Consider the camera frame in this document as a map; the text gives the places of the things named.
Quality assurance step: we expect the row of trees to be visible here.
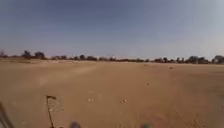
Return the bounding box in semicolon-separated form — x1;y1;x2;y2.
0;49;224;65

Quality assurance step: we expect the robot's own part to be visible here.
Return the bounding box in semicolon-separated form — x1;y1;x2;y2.
69;121;82;128
140;122;153;128

